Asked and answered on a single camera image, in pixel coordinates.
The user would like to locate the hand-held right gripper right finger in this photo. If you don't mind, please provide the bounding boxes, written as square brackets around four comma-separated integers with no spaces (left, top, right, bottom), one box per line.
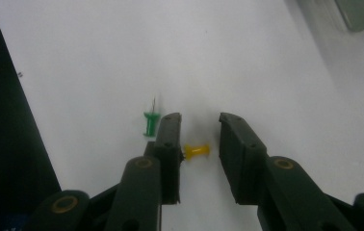
[218,112,359,231]

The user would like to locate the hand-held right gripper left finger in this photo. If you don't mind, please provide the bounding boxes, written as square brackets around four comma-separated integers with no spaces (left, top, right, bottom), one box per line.
[105,112,184,231]

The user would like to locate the yellow pushpin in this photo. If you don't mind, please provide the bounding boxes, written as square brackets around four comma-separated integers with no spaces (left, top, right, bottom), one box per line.
[183,142,211,162]

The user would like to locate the green pushpin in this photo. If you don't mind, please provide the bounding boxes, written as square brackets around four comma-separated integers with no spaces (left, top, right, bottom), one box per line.
[143,95,162,139]

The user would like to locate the clear grey plastic compartment box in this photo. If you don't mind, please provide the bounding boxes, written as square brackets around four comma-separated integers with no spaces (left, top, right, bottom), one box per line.
[295,0,364,34]

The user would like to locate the white table sheet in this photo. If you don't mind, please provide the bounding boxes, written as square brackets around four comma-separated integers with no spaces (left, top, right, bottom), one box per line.
[0,0,364,231]

